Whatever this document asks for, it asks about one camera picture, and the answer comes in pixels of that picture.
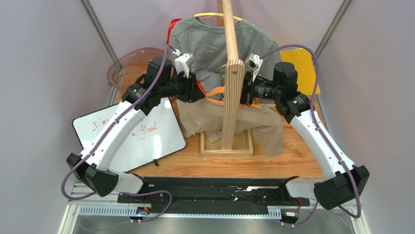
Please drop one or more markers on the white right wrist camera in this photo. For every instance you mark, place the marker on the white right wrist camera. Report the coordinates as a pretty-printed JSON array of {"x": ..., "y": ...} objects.
[{"x": 254, "y": 62}]

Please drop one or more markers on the orange plastic hanger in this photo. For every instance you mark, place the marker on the orange plastic hanger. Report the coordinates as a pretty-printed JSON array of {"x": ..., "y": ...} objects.
[{"x": 221, "y": 90}]

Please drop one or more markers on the white board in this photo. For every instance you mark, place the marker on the white board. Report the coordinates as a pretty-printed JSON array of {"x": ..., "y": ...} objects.
[{"x": 157, "y": 136}]

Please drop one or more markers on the wooden clothes rack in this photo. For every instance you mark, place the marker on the wooden clothes rack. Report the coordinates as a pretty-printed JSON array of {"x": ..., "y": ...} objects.
[{"x": 231, "y": 144}]

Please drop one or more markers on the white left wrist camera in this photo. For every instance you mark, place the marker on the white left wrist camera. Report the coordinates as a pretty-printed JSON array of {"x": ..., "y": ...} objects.
[{"x": 183, "y": 64}]

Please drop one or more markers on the pink cloth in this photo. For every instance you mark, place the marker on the pink cloth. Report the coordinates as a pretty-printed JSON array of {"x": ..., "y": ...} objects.
[{"x": 173, "y": 21}]

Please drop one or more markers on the clear pink plastic bowl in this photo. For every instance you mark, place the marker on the clear pink plastic bowl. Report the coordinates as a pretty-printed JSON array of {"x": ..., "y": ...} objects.
[{"x": 126, "y": 70}]

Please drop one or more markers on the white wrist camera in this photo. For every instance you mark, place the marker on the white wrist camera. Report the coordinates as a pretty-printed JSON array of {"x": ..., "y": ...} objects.
[
  {"x": 254, "y": 62},
  {"x": 183, "y": 64}
]

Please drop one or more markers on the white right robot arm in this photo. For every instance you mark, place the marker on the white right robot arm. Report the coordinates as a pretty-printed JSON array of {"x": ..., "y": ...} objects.
[{"x": 343, "y": 181}]

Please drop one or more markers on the yellow plastic hanger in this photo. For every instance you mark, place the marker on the yellow plastic hanger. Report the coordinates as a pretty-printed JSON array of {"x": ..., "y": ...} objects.
[{"x": 215, "y": 15}]

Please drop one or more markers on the orange cloth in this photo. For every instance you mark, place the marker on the orange cloth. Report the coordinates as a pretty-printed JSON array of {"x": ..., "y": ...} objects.
[{"x": 169, "y": 32}]

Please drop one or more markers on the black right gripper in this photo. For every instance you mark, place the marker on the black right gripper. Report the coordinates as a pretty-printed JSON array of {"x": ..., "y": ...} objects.
[{"x": 248, "y": 92}]

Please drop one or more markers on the grey t shirt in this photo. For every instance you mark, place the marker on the grey t shirt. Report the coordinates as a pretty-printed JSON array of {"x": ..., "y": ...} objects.
[{"x": 207, "y": 43}]

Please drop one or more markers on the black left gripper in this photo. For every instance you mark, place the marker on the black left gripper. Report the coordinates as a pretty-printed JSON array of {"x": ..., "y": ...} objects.
[{"x": 192, "y": 91}]

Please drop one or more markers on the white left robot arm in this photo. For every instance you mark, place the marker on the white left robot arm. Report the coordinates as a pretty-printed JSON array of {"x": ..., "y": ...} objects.
[{"x": 163, "y": 79}]

